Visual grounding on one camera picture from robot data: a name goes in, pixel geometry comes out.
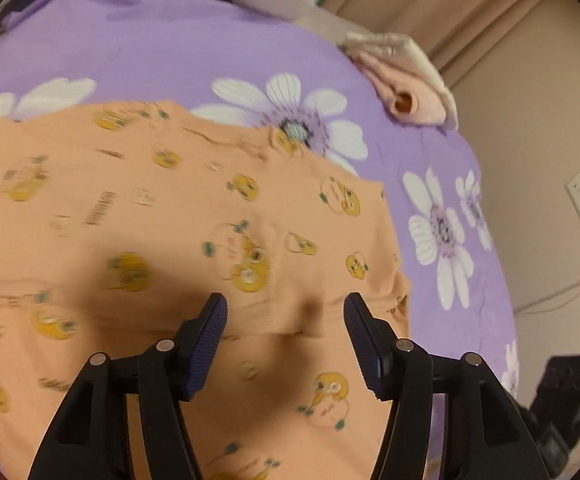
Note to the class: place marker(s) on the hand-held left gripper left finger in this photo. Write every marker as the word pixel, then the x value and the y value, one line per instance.
pixel 204 352

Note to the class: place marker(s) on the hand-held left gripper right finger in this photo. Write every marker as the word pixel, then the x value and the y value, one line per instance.
pixel 366 355

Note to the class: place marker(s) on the orange cartoon print garment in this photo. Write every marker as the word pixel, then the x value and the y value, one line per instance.
pixel 170 220

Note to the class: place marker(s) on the pink folded cloth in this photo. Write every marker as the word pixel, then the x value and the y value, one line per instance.
pixel 410 85

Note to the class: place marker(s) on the purple floral bedsheet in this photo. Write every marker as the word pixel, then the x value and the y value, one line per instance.
pixel 170 45

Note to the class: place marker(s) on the beige curtain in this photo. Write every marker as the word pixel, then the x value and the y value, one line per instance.
pixel 435 0

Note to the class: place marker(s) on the dark cloth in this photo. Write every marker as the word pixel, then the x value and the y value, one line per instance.
pixel 17 7

